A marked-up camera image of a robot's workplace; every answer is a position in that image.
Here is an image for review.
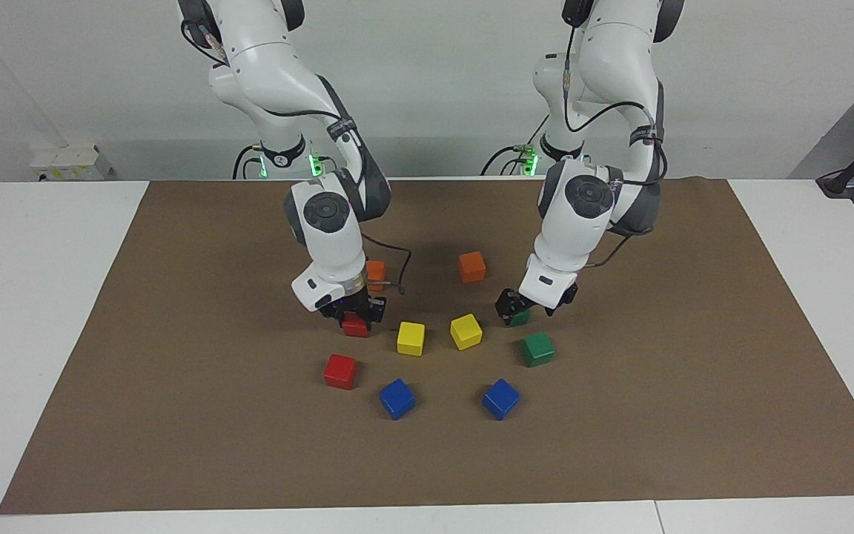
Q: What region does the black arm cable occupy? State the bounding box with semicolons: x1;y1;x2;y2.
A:
182;19;413;295
563;26;669;269

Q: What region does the yellow cube block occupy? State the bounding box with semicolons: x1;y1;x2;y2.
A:
397;321;426;357
450;314;483;351

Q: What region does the black base cable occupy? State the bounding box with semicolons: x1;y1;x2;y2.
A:
233;143;265;180
480;110;550;177

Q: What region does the brown table mat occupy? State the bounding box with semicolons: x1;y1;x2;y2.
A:
0;178;854;515

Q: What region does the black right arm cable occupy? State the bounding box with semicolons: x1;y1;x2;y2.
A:
182;19;413;295

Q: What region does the white wall power box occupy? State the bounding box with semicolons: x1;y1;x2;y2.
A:
30;145;113;181

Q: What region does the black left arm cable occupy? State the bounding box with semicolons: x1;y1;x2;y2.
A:
563;26;669;269

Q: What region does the blue cube block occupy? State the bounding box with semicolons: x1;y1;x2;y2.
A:
379;378;416;421
482;378;521;421

